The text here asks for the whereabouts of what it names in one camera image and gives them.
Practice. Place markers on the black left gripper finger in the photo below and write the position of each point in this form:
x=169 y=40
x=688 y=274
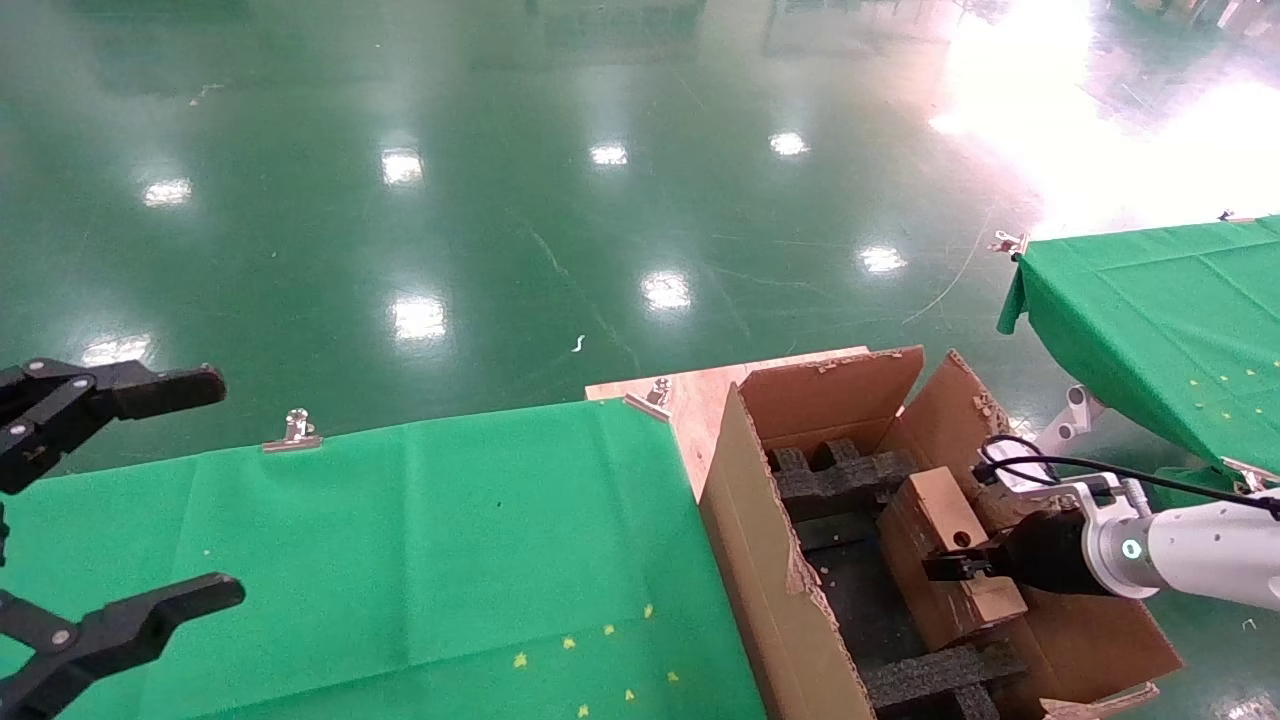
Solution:
x=110 y=390
x=110 y=633

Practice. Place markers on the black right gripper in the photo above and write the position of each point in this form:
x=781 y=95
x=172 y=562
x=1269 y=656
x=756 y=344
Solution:
x=1045 y=555

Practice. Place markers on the small cardboard box with hole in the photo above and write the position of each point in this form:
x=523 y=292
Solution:
x=940 y=510

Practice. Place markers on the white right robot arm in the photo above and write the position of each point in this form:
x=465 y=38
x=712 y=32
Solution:
x=1210 y=550

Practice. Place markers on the large open cardboard carton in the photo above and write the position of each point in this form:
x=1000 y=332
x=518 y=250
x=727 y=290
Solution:
x=760 y=540

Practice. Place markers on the black foam base pad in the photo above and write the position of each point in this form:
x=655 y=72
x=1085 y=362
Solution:
x=860 y=590

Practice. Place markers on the black notched foam insert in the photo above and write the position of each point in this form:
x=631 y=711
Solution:
x=840 y=485
x=930 y=677

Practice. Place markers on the white table leg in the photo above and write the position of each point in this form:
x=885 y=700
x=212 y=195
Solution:
x=1070 y=415

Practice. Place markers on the silver binder clip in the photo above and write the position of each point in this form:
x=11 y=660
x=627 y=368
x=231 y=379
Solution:
x=1250 y=475
x=1230 y=216
x=295 y=435
x=655 y=397
x=1008 y=243

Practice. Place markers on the green tablecloth with yellow specks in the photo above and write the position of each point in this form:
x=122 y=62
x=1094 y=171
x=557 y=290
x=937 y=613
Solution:
x=400 y=560

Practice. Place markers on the green tablecloth on neighbouring table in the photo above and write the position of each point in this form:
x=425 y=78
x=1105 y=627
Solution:
x=1150 y=320

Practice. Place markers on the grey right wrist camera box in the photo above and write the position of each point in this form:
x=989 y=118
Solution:
x=1020 y=477

